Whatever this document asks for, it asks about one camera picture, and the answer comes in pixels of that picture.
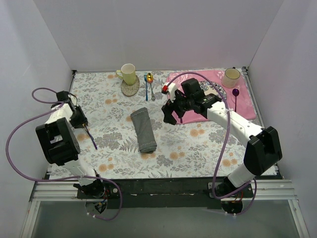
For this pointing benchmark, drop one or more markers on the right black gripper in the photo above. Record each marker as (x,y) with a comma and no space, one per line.
(174,106)

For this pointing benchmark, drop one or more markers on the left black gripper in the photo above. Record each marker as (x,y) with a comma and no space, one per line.
(80,119)

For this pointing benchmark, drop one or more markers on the gold spoon purple handle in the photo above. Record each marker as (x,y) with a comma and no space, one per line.
(91,137)

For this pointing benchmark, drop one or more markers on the grey cloth napkin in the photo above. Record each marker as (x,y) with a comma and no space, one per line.
(144,131)

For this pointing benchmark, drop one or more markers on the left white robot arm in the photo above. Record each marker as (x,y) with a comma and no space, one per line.
(60,145)

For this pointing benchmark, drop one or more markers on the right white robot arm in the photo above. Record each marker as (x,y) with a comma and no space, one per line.
(262,145)

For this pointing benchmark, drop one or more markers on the cream mug dark rim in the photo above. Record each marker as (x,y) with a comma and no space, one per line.
(231,77)

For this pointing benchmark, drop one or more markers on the pink floral placemat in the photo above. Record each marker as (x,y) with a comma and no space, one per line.
(244,102)

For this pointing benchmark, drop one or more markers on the gold bowl spoon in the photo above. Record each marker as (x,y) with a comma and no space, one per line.
(150,80)

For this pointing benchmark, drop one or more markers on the floral tablecloth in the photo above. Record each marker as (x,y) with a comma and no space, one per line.
(189,150)

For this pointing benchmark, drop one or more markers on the round woven coaster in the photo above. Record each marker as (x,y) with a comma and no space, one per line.
(130,90)

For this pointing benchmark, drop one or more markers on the yellow-green mug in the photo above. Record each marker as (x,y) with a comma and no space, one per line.
(127,73)

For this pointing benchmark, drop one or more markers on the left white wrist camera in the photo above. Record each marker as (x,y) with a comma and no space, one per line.
(73,98)

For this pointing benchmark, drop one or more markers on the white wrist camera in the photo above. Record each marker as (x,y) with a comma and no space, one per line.
(169,89)
(73,98)

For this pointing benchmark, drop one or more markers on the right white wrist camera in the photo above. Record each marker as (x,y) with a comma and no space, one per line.
(169,89)

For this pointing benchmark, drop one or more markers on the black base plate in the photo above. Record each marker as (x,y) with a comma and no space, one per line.
(167,192)

